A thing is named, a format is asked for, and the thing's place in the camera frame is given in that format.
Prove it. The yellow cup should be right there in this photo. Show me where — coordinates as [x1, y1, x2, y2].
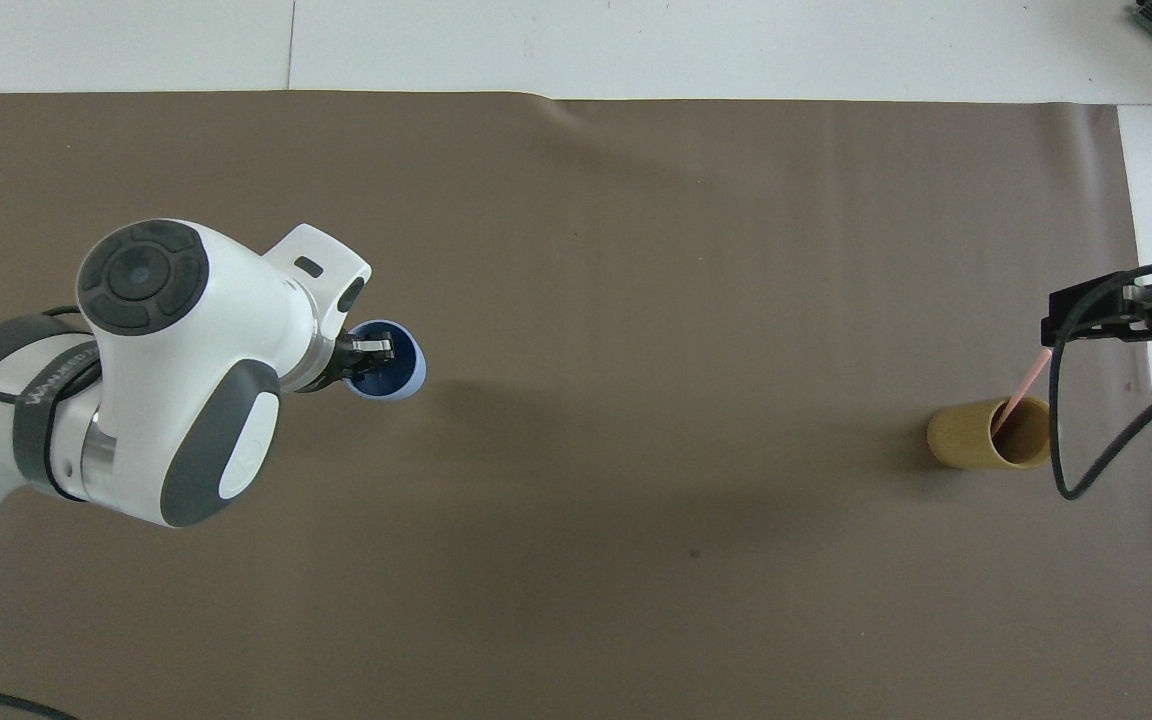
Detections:
[926, 396, 1053, 472]

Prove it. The blue cup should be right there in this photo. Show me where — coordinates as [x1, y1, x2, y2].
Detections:
[344, 319, 428, 403]

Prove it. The pink chopstick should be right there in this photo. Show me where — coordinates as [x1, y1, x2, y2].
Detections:
[992, 347, 1054, 438]

